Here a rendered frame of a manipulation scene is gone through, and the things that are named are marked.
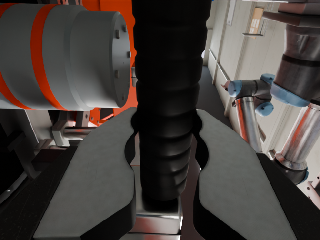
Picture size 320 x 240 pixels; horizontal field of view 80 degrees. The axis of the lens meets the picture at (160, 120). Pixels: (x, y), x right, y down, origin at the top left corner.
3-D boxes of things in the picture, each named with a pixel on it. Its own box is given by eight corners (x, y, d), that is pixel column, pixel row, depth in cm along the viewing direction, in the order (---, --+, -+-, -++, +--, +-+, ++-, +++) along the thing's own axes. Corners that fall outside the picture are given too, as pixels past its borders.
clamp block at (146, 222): (56, 212, 14) (73, 248, 17) (184, 216, 14) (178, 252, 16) (82, 161, 18) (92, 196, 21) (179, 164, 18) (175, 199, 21)
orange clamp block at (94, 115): (61, 121, 53) (75, 127, 62) (89, 122, 53) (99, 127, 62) (65, 97, 55) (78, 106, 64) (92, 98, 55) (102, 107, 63)
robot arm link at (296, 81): (302, 67, 50) (283, 112, 58) (345, 65, 52) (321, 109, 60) (272, 55, 60) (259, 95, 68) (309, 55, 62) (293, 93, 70)
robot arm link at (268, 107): (278, 102, 90) (272, 117, 94) (263, 92, 99) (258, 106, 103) (262, 103, 89) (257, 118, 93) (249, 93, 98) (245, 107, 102)
